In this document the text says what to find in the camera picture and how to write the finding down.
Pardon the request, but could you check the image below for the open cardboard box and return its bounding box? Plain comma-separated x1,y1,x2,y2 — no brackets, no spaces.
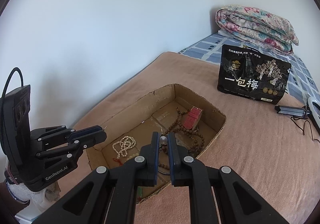
86,83,227,205

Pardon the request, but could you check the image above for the brown strap wristwatch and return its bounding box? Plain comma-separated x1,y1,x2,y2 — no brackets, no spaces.
183,106,203,130

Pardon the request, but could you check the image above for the brown wooden bead necklace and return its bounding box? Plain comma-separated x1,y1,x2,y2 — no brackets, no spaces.
157,106,206,172

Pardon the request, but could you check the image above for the black bangle ring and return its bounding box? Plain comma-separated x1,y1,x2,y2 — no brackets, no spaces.
157,167,172,177

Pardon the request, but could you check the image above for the left hand white glove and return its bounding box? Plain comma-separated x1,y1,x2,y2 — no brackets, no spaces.
5,182,61,212

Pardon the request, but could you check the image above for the black ring light cable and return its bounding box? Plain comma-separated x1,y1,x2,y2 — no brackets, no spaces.
291,116,320,143

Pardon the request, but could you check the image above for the white pearl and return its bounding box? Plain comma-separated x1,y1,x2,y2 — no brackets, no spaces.
159,136,168,145

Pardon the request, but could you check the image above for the white ring light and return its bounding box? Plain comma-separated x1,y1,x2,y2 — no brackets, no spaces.
274,97,320,132

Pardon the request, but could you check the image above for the black snack bag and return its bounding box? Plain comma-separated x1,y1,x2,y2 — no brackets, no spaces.
217,45,291,105

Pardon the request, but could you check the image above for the folded floral quilt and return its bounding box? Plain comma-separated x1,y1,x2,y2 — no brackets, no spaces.
215,4,299,56

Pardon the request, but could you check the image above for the white pearl necklace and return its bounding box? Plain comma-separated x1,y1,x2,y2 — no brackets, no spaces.
111,135,137,158

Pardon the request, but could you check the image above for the left forearm dark sleeve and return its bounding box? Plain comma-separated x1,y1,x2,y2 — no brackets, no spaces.
1,181,29,217

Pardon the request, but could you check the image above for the blue checkered bed sheet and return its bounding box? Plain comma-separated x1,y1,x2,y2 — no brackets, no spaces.
181,33,319,104

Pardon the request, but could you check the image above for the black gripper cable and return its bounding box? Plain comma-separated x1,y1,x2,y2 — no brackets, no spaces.
0,67,26,104

